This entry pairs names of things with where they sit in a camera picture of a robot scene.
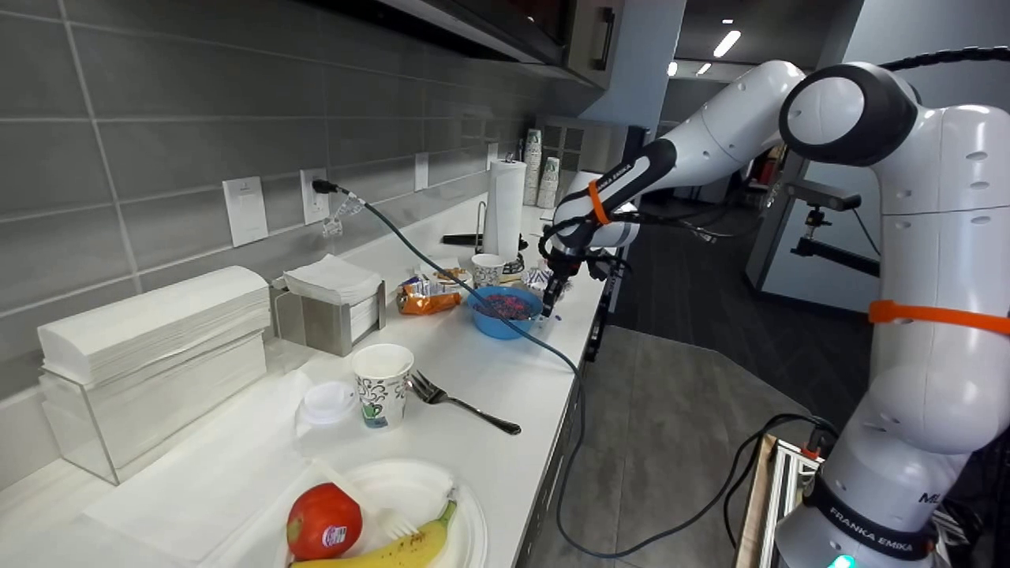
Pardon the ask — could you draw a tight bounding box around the white napkin stack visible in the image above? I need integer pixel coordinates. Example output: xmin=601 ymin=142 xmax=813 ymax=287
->
xmin=281 ymin=252 xmax=388 ymax=310

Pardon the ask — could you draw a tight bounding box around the white plastic fork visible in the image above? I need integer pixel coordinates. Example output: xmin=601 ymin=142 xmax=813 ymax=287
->
xmin=309 ymin=454 xmax=422 ymax=544

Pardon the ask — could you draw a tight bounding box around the metal napkin holder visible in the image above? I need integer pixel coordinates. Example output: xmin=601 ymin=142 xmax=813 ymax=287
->
xmin=271 ymin=282 xmax=388 ymax=359

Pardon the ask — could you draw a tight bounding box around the black camera tripod stand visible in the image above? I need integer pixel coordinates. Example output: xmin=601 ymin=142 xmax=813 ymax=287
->
xmin=781 ymin=178 xmax=887 ymax=278

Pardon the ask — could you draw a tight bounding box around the long ceiling light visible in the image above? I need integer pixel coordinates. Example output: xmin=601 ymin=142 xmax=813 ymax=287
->
xmin=711 ymin=28 xmax=743 ymax=65

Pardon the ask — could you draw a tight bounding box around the folded white paper towel stack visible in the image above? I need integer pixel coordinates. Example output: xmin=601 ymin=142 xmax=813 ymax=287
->
xmin=33 ymin=261 xmax=273 ymax=391

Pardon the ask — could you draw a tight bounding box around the yellow banana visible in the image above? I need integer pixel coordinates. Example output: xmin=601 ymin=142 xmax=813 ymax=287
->
xmin=292 ymin=500 xmax=459 ymax=568

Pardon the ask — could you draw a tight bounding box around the clear plastic cup lid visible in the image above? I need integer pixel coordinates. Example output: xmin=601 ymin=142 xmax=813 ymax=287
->
xmin=296 ymin=379 xmax=359 ymax=434

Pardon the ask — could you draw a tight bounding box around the black paper towel holder base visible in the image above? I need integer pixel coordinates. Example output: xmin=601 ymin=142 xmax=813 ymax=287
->
xmin=438 ymin=230 xmax=531 ymax=252

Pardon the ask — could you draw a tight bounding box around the white paper towel roll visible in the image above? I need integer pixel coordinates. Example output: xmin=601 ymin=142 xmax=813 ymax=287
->
xmin=483 ymin=159 xmax=531 ymax=264

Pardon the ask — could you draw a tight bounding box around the white round plate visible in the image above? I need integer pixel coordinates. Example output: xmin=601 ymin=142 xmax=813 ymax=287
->
xmin=273 ymin=454 xmax=492 ymax=568

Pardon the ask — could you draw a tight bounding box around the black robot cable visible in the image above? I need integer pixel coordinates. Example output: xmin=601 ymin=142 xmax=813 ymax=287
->
xmin=879 ymin=44 xmax=1010 ymax=74

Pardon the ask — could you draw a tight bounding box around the blue bowl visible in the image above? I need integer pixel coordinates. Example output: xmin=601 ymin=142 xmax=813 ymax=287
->
xmin=468 ymin=282 xmax=549 ymax=344

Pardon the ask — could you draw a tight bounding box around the clear acrylic towel dispenser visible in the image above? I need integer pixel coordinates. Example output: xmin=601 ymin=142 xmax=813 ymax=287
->
xmin=36 ymin=331 xmax=271 ymax=486

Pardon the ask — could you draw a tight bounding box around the red apple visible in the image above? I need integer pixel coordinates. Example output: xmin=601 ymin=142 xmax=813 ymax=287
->
xmin=284 ymin=480 xmax=365 ymax=563

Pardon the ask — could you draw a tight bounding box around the black fork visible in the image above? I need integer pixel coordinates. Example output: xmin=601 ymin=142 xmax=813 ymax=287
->
xmin=406 ymin=371 xmax=524 ymax=438

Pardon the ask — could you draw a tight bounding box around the small white printed cup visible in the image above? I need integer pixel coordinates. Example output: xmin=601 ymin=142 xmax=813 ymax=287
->
xmin=468 ymin=251 xmax=506 ymax=291

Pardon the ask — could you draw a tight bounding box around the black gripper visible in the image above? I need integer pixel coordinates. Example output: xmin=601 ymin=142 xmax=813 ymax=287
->
xmin=536 ymin=209 xmax=615 ymax=318

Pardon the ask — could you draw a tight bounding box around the floral paper cup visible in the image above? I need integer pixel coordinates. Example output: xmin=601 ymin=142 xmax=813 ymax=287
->
xmin=346 ymin=342 xmax=420 ymax=434

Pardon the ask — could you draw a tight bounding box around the orange snack bag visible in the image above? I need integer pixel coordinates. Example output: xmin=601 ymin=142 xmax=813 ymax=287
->
xmin=394 ymin=275 xmax=468 ymax=318

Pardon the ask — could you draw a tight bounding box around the orange strap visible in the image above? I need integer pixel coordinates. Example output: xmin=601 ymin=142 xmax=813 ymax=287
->
xmin=863 ymin=298 xmax=1010 ymax=342
xmin=585 ymin=179 xmax=615 ymax=230

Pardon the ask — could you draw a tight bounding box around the mixed colourful cereal heap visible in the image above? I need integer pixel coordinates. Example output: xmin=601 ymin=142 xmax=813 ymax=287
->
xmin=483 ymin=295 xmax=536 ymax=322

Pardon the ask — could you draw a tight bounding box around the wooden frame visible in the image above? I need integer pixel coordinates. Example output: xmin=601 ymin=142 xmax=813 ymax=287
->
xmin=734 ymin=434 xmax=826 ymax=568

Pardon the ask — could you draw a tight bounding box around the white cup stack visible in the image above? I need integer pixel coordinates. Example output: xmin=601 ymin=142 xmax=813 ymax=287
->
xmin=519 ymin=127 xmax=547 ymax=209
xmin=536 ymin=154 xmax=566 ymax=212

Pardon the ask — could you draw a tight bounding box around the dark upper cabinet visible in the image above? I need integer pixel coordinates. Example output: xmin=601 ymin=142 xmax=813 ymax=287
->
xmin=304 ymin=0 xmax=624 ymax=90

